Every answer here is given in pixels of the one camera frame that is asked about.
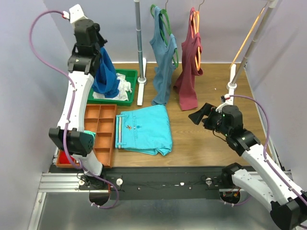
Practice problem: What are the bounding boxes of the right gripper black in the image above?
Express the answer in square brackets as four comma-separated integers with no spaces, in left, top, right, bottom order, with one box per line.
[189,101,231,136]

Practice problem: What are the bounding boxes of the blue tank top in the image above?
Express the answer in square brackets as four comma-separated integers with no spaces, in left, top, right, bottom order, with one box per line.
[92,47,119,98]

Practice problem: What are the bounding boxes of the yellow wooden hanger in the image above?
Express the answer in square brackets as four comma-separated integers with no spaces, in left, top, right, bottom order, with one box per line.
[229,6,266,68]

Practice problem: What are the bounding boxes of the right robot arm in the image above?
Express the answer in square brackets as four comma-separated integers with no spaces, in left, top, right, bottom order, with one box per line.
[189,103,307,230]

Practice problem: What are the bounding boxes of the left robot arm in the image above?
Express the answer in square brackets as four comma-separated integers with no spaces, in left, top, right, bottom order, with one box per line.
[49,4,107,190]

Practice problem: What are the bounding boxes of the grey-blue hanging tank top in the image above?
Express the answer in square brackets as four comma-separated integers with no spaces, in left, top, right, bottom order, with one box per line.
[150,5,177,105]

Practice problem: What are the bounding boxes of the maroon hanging tank top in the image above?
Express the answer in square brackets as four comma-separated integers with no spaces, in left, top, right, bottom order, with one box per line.
[173,8,203,111]

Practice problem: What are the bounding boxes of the green hanger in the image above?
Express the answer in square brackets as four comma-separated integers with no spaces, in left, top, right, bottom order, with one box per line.
[160,1,179,68]

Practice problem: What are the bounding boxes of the orange hanger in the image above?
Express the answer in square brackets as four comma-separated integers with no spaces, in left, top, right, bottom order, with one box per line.
[190,1,204,71]

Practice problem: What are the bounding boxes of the right white rack foot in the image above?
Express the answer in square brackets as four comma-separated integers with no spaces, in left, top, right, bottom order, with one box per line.
[226,64,237,105]

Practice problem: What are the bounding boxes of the white rack foot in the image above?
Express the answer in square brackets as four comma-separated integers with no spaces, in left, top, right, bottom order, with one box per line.
[137,58,147,106]
[226,64,237,105]

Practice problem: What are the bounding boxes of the green plastic tray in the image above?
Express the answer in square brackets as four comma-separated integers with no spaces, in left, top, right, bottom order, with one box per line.
[87,69,138,106]

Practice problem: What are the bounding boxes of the white garment in tray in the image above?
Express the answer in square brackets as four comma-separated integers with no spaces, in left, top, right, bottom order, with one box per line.
[93,73,132,101]

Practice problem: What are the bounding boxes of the left metal rack pole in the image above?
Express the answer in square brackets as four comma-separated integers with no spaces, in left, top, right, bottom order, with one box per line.
[134,0,146,84]

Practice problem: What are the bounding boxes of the metal rack pole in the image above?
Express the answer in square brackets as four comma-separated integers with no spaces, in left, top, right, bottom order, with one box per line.
[231,0,278,86]
[134,0,146,84]

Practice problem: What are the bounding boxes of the turquoise folded shorts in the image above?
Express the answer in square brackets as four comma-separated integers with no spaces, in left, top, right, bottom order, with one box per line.
[115,104,173,156]

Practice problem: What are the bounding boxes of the left white rack foot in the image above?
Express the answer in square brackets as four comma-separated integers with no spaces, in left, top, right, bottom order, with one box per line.
[137,58,147,106]

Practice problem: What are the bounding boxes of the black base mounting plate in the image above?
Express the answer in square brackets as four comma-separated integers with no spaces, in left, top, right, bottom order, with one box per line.
[49,165,292,201]

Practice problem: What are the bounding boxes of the orange compartment organizer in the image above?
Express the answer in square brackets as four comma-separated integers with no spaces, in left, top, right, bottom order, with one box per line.
[67,104,117,168]

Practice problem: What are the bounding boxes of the teal cloth in organizer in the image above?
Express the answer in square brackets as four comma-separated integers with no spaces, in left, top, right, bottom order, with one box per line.
[84,130,96,139]

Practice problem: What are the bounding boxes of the right metal rack pole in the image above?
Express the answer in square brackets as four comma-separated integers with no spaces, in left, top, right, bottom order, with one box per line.
[231,0,278,86]

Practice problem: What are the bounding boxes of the red cloth in organizer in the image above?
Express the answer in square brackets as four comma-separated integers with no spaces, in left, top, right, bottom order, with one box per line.
[56,150,73,168]

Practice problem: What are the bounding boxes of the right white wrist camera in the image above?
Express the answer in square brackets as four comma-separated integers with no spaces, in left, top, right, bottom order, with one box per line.
[215,94,234,113]

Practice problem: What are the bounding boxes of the aluminium frame rail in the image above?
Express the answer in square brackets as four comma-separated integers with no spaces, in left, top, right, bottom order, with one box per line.
[28,173,108,230]

